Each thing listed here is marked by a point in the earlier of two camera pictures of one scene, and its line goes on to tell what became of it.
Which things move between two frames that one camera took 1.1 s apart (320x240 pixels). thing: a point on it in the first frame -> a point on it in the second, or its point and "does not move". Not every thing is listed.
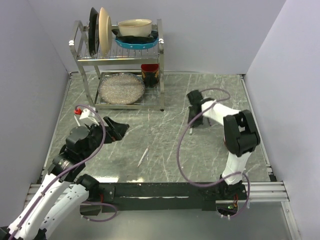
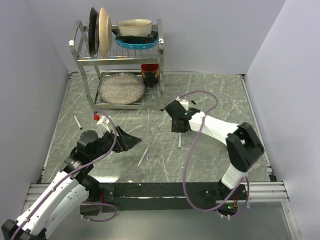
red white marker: (145, 153) does not move
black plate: (93, 32) does not move
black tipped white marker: (76, 120) does not move
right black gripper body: (197, 122) -> (175, 128)
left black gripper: (120, 128) -> (126, 140)
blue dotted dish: (131, 45) does not move
